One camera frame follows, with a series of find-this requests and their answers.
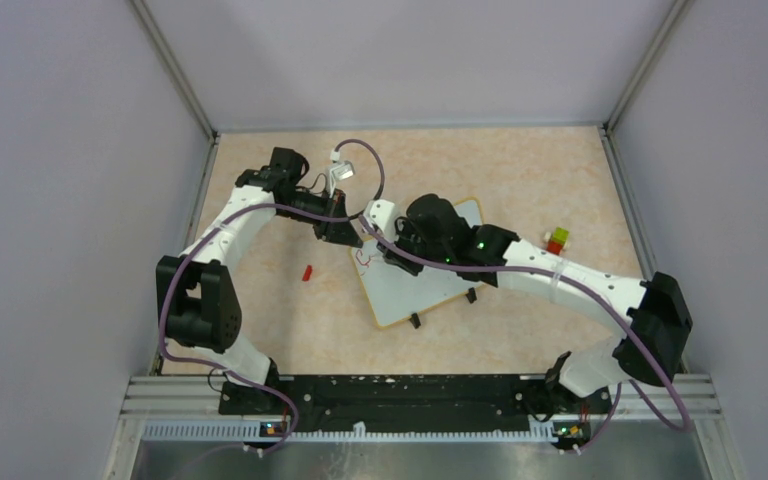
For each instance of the red green toy brick car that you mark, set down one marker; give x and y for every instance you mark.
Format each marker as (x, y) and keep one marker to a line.
(556, 240)

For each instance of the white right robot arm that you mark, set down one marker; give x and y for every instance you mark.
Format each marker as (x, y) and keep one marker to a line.
(648, 318)

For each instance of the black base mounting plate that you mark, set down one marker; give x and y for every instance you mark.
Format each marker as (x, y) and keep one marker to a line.
(421, 419)

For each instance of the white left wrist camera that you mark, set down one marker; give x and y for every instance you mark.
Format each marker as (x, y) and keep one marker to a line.
(339, 170)

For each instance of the yellow framed whiteboard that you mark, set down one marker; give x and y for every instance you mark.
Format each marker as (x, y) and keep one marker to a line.
(417, 288)

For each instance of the red marker cap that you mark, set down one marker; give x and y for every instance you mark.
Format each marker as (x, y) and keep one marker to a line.
(307, 273)

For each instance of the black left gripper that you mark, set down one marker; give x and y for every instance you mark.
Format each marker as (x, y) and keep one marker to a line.
(338, 232)

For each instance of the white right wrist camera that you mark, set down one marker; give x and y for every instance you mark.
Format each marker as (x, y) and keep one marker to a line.
(380, 217)

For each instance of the white toothed cable duct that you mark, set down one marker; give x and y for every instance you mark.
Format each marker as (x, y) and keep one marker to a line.
(246, 431)

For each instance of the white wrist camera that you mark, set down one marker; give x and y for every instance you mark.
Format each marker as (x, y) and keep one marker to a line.
(380, 217)
(339, 170)

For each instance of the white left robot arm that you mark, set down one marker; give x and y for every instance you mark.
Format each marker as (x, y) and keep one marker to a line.
(198, 307)

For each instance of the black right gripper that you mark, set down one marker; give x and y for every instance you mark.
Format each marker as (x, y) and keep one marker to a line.
(394, 255)

